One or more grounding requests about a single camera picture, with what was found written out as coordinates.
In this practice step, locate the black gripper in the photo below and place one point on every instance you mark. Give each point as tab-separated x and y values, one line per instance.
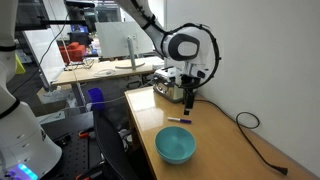
190	85

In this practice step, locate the white pen with blue cap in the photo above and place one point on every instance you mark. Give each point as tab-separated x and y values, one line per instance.
181	120

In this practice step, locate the teal plastic bowl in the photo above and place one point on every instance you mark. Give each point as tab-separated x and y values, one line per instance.
175	146

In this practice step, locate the silver toaster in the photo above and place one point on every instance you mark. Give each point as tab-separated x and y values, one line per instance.
165	88

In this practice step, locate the black office chair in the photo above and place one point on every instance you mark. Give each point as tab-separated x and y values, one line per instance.
110	146

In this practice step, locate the white computer monitor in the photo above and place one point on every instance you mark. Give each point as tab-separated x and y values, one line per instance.
113	40

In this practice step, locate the wooden background desk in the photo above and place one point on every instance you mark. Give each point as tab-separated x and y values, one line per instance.
86	75

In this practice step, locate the black perforated breadboard table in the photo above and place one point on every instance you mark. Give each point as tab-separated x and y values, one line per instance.
76	153

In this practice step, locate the red box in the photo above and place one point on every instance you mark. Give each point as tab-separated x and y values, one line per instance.
75	51

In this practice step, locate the cardboard box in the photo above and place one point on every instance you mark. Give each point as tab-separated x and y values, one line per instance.
50	96

